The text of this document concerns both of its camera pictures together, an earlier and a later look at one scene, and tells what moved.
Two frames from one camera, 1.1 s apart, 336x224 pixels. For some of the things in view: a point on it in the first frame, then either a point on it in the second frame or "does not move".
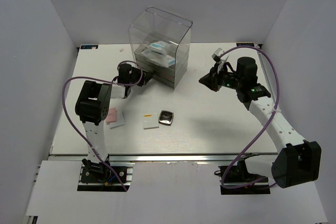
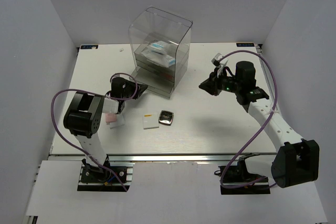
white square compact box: [150, 120] does not move
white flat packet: [119, 119] does not move
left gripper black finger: [147, 76] -> [140, 88]
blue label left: [89, 47] does not move
